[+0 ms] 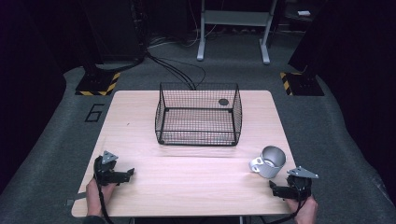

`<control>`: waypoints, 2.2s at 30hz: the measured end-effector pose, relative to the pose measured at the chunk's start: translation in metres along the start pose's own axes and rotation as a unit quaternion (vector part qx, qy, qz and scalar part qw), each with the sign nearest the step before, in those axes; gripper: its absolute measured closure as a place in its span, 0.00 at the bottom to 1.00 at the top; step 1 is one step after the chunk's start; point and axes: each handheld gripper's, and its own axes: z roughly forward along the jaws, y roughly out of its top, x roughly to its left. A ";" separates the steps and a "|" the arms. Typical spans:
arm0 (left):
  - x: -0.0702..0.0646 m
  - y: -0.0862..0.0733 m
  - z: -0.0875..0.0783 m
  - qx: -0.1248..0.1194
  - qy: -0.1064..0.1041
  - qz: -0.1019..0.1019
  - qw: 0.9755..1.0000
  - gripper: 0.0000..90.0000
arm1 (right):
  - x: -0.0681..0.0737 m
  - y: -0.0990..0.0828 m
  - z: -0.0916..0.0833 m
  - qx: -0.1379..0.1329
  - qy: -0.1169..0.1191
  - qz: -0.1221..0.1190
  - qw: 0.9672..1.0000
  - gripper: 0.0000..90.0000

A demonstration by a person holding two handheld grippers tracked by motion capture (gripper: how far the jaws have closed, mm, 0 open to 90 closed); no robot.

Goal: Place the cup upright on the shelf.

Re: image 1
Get black equipment cabinet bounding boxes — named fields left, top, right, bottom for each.
left=78, top=0, right=148, bottom=64

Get person's right hand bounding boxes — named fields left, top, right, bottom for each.
left=284, top=195, right=319, bottom=224

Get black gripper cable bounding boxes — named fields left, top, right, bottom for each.
left=93, top=174, right=115, bottom=224
left=264, top=199, right=307, bottom=224

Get black floor cables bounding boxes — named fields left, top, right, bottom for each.
left=145, top=50, right=207, bottom=91

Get white metal mug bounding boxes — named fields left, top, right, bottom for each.
left=248, top=145, right=287, bottom=179

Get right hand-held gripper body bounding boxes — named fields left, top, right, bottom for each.
left=284, top=166, right=319, bottom=202

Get grey table edge bracket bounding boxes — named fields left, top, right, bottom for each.
left=64, top=191, right=88, bottom=207

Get black striped stand base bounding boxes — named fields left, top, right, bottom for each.
left=75, top=71, right=121, bottom=97
left=279, top=72, right=325, bottom=97

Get white metal stand frame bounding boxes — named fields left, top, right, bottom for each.
left=196, top=0, right=278, bottom=65

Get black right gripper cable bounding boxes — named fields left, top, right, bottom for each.
left=264, top=199, right=307, bottom=224

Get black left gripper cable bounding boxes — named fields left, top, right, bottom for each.
left=93, top=174, right=115, bottom=224

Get black wire mesh basket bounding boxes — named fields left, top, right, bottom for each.
left=154, top=81, right=243, bottom=147

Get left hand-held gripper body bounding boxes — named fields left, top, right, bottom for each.
left=92, top=150, right=125, bottom=187

